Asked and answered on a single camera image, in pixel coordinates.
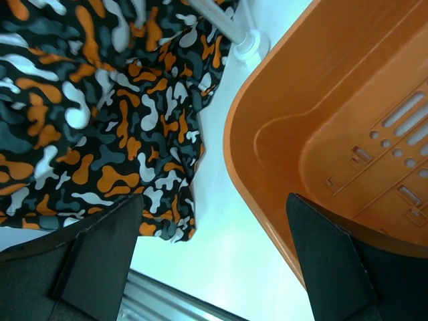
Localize right rack post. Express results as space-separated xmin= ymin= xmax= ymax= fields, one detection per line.
xmin=188 ymin=0 xmax=254 ymax=53

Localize orange camouflage shorts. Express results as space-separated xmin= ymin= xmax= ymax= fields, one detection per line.
xmin=1 ymin=1 xmax=231 ymax=242

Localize orange plastic basket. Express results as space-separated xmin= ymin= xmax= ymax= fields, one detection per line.
xmin=224 ymin=1 xmax=427 ymax=280

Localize right rack foot base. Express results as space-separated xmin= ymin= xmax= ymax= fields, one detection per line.
xmin=230 ymin=0 xmax=272 ymax=64

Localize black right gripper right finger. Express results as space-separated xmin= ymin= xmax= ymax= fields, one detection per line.
xmin=286 ymin=193 xmax=427 ymax=320

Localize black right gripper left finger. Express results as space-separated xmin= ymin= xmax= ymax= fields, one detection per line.
xmin=1 ymin=195 xmax=144 ymax=320

